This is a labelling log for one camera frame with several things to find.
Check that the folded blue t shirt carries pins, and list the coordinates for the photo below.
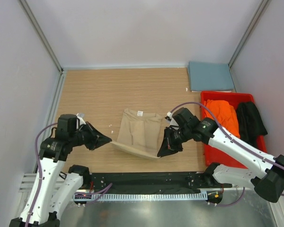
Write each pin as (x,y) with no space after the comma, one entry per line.
(205,76)

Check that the left aluminium frame post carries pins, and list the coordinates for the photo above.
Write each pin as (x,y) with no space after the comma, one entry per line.
(32,19)

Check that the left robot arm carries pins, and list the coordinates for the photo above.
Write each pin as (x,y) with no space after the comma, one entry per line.
(44,206)

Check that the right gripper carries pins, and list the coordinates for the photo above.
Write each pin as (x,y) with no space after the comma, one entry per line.
(168,146)

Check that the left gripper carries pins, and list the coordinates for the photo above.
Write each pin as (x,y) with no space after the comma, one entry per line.
(96,138)

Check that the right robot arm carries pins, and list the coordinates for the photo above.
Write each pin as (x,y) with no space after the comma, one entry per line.
(263,172)

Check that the beige t shirt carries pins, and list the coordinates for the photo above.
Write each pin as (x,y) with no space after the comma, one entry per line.
(139,133)

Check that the orange t shirt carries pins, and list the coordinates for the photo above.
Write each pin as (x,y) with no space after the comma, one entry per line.
(225,114)

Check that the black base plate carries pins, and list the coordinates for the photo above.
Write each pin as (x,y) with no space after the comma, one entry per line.
(194,180)

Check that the right aluminium frame post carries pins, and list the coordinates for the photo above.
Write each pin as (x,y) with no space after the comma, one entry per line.
(249,30)

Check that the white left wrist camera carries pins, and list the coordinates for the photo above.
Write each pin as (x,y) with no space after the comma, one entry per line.
(80,117)

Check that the aluminium front rail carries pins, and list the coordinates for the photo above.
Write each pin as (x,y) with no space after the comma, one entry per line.
(29,179)

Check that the black t shirt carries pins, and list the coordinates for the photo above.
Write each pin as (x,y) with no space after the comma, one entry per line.
(250,122)

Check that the slotted cable duct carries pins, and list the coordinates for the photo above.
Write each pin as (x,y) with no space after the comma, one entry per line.
(202,196)

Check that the aluminium frame post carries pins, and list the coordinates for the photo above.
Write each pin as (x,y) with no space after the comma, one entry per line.
(32,19)
(249,30)

